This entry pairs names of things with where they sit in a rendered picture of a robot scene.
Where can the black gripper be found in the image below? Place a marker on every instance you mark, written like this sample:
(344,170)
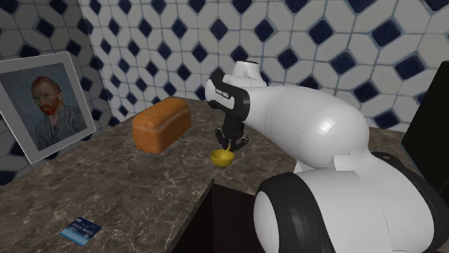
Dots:
(233,129)

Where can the yellow bowl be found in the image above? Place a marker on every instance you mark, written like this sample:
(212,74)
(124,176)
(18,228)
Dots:
(222,158)

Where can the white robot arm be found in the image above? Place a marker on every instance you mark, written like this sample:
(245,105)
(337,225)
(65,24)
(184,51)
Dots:
(301,119)

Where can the brown bread loaf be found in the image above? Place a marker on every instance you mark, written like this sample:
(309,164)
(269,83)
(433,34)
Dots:
(161,125)

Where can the blue card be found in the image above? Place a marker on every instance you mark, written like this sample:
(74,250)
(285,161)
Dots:
(80,231)

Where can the framed portrait painting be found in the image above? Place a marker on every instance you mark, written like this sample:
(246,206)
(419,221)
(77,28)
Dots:
(42,105)

